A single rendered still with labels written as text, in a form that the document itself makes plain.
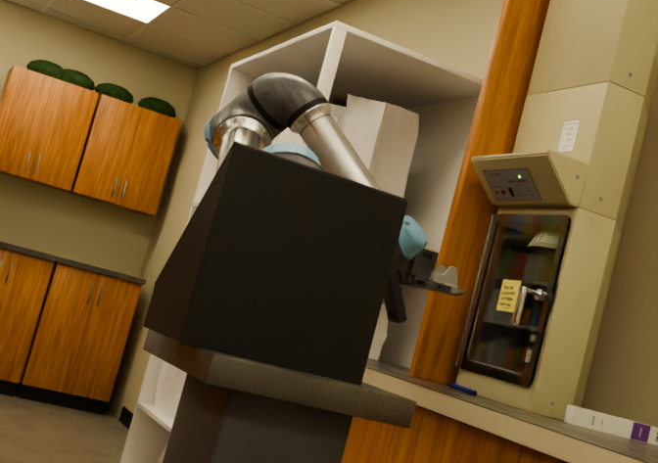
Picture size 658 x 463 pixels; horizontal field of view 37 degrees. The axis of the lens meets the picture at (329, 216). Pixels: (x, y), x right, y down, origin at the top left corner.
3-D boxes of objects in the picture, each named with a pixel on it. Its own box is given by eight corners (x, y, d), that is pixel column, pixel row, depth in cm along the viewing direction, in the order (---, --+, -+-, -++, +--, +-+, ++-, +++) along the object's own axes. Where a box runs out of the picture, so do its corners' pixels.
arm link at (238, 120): (237, 203, 158) (252, 72, 205) (172, 255, 163) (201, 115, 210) (288, 250, 163) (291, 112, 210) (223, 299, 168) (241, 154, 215)
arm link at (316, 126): (307, 52, 205) (438, 245, 194) (269, 85, 209) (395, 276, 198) (283, 43, 195) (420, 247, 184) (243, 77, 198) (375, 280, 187)
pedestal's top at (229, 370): (206, 383, 128) (213, 353, 129) (142, 349, 157) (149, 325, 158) (409, 429, 142) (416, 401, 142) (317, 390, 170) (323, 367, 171)
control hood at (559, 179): (497, 207, 251) (507, 169, 252) (579, 207, 221) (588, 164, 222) (460, 194, 247) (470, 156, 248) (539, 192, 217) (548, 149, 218)
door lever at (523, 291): (534, 330, 222) (527, 329, 224) (543, 289, 223) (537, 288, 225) (514, 324, 220) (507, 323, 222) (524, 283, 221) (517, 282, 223)
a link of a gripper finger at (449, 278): (476, 272, 212) (438, 261, 209) (469, 299, 211) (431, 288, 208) (469, 271, 215) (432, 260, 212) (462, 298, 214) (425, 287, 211)
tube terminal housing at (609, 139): (533, 407, 256) (599, 125, 264) (617, 434, 226) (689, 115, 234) (453, 387, 246) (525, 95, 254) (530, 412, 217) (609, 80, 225)
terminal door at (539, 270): (459, 368, 246) (497, 214, 250) (531, 389, 218) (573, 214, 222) (456, 367, 245) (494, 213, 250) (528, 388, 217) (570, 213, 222)
